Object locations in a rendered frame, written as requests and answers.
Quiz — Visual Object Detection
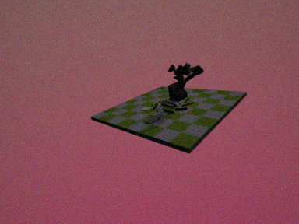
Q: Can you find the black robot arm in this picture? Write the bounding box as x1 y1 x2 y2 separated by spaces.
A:
174 63 204 91

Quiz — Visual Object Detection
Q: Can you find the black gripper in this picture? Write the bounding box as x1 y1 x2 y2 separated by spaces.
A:
168 65 184 82

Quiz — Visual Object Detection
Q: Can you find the keyboard with white letter keys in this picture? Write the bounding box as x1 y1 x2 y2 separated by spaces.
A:
161 102 177 109

